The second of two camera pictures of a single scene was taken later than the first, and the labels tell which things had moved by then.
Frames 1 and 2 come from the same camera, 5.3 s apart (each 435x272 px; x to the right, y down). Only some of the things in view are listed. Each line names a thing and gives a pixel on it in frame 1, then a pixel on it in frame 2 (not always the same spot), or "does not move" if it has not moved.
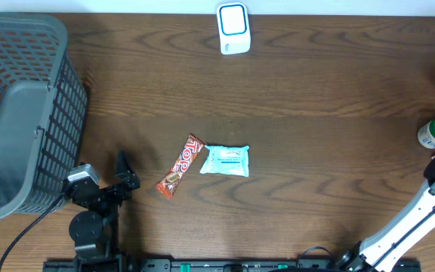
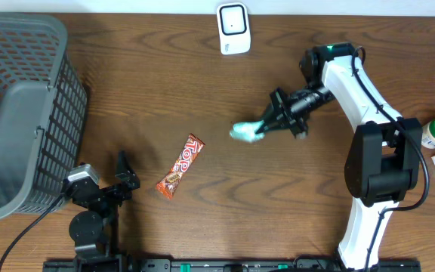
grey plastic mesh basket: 31,114 does not move
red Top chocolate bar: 170,182 does not move
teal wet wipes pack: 231,160 to 247,130
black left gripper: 126,174 does not move
